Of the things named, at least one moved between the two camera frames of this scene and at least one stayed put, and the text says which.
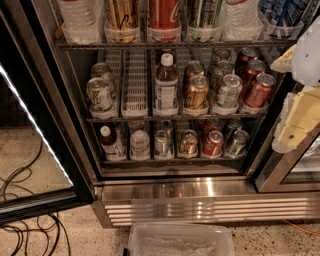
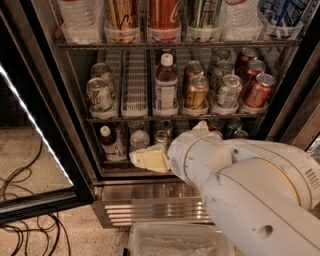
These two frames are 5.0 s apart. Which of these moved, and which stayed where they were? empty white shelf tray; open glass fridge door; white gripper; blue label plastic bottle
Moved: white gripper
Stayed: blue label plastic bottle; empty white shelf tray; open glass fridge door
